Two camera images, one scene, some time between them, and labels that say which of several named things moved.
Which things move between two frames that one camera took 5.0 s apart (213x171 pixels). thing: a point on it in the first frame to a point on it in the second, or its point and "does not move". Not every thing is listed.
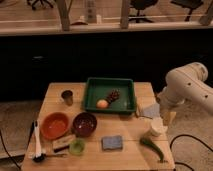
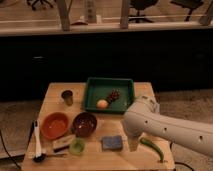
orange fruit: [102, 103] does not move
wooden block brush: [62, 143] does not move
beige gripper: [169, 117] to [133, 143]
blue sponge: [112, 142] does not move
